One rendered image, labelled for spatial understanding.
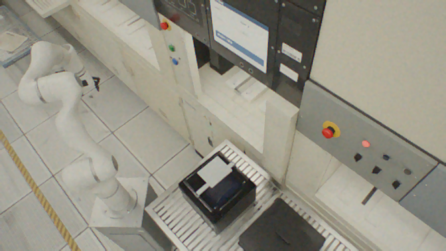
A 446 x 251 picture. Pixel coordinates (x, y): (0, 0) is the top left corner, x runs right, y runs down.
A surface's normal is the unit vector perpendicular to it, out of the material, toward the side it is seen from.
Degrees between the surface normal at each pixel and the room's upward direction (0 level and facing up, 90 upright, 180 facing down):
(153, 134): 0
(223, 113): 0
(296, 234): 0
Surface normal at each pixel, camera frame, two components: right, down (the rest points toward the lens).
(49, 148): -0.06, -0.56
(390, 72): -0.72, 0.60
